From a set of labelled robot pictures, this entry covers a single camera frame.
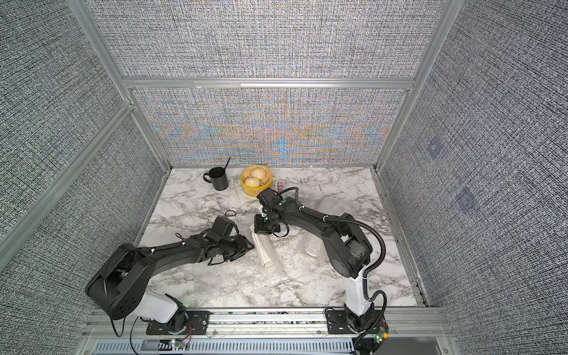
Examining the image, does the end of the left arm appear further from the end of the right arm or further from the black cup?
the black cup

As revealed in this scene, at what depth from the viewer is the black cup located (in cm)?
108

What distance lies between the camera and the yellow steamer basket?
108cm

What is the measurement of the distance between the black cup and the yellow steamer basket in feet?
0.30

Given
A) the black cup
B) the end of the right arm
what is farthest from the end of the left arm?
the black cup
